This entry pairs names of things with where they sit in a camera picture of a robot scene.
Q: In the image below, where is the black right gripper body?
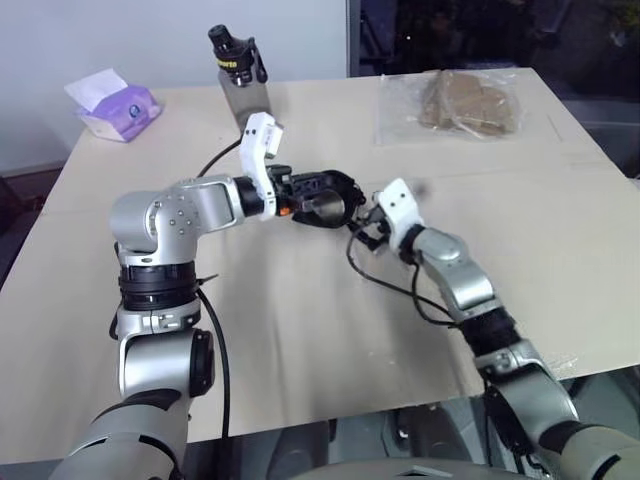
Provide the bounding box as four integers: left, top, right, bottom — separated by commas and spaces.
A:
360, 203, 398, 257

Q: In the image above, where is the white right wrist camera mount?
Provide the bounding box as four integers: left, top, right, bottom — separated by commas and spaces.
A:
375, 177, 427, 250

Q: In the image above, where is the purple tissue box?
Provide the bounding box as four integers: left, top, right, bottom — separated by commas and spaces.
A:
63, 68, 166, 145

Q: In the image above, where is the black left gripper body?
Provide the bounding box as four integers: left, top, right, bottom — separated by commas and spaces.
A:
266, 163, 307, 214

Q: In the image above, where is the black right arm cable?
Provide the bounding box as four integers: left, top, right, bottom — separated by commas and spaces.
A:
346, 230, 469, 331

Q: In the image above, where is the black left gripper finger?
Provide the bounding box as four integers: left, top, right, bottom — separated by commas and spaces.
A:
290, 198, 322, 225
292, 169, 351, 197

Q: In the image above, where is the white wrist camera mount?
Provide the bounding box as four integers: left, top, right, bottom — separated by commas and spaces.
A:
375, 177, 427, 250
238, 113, 284, 221

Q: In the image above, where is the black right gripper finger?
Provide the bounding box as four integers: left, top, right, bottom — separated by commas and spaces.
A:
346, 219, 376, 247
362, 188, 385, 220

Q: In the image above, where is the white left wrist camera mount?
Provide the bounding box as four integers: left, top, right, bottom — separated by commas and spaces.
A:
238, 113, 284, 221

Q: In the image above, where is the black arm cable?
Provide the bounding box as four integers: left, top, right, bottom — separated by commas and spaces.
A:
346, 230, 469, 331
194, 135, 248, 442

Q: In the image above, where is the metal cup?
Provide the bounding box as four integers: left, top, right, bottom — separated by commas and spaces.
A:
301, 191, 348, 227

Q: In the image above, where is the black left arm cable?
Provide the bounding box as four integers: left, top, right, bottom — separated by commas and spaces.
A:
194, 135, 248, 442

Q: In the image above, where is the clear bag with brown contents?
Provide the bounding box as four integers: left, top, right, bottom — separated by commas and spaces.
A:
374, 69, 524, 147

